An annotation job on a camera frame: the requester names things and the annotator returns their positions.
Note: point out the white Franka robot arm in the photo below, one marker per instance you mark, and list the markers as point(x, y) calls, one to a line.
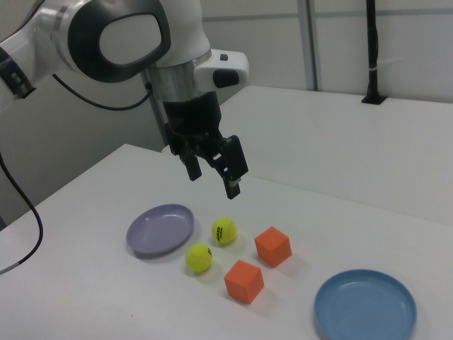
point(127, 39)

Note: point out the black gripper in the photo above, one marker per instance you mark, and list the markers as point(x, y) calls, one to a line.
point(193, 117)

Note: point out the grey partition post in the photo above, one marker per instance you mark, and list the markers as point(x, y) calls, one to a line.
point(158, 118)

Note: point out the yellow tennis ball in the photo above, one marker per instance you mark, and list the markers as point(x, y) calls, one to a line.
point(198, 260)
point(226, 226)

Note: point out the black pole with base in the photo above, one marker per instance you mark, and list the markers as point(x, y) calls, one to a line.
point(371, 42)

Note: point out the blue plate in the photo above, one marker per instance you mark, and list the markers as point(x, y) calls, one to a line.
point(364, 308)

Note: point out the purple plate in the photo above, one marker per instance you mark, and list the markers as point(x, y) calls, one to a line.
point(155, 233)

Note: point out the orange cube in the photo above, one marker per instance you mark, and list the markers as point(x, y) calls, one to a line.
point(244, 276)
point(270, 241)

